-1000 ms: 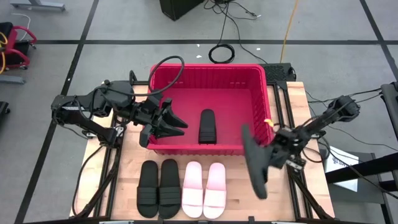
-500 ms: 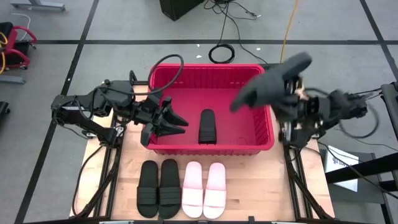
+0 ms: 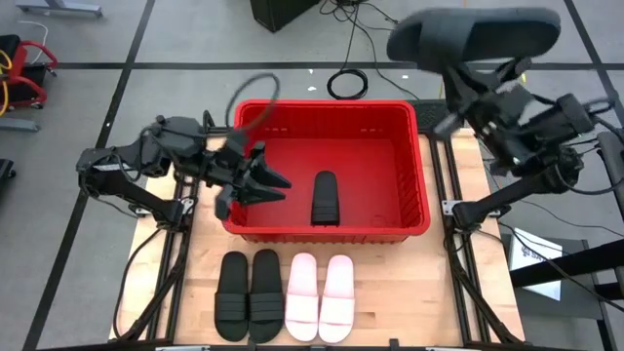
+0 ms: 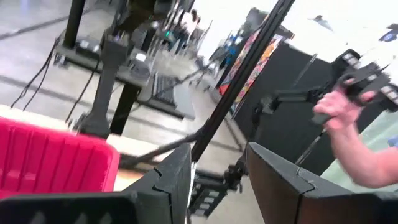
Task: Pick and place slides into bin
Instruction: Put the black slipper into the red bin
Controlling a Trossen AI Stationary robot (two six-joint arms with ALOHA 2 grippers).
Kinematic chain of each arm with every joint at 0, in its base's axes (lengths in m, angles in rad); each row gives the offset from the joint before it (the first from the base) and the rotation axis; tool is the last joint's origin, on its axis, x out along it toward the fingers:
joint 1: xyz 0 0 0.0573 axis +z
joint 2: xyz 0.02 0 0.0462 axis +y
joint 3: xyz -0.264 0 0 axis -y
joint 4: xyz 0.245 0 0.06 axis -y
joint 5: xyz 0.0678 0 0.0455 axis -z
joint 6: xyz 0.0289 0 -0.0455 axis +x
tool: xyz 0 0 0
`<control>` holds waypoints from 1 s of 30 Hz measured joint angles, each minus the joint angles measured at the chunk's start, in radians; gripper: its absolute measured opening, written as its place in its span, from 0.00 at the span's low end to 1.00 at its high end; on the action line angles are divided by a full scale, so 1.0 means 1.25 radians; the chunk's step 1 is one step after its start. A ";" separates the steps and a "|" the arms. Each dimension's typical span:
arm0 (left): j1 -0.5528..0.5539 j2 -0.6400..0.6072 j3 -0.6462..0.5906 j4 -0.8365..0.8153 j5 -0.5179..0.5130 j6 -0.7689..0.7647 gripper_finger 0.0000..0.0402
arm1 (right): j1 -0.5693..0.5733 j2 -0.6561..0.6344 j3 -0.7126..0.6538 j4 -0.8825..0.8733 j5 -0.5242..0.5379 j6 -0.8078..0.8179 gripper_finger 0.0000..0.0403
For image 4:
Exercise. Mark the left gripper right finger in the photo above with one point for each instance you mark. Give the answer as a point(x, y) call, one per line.
point(280, 193)

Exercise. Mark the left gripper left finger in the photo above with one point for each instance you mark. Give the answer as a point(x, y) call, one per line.
point(161, 199)

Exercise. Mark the person's forearm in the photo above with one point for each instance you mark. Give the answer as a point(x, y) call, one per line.
point(363, 165)

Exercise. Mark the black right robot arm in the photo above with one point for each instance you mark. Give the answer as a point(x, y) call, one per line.
point(102, 93)

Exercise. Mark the red plastic bin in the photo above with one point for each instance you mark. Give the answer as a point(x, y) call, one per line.
point(46, 155)

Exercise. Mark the black desk leg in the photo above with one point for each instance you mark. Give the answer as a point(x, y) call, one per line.
point(124, 109)

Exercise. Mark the person's hand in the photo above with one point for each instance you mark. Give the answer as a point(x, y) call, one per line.
point(335, 109)

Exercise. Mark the black keyboard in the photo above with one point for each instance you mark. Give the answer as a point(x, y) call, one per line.
point(164, 88)

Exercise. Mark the person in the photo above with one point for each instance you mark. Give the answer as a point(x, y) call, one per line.
point(189, 28)
point(379, 133)

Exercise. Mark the black partition panel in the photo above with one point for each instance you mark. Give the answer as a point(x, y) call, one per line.
point(280, 71)

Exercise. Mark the colourful poster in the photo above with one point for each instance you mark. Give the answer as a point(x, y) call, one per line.
point(264, 62)

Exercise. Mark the black upright frame beam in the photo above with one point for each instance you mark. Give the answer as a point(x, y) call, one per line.
point(242, 77)

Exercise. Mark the black stand post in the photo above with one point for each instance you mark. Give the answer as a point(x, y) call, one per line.
point(74, 21)

